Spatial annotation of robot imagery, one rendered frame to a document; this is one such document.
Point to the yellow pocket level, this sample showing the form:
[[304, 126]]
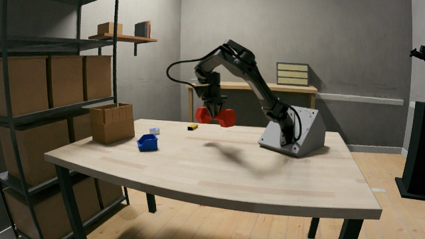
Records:
[[192, 127]]

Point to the brown cardboard box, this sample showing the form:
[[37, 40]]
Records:
[[110, 124]]

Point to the blue plastic bin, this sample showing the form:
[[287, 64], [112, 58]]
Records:
[[150, 144]]

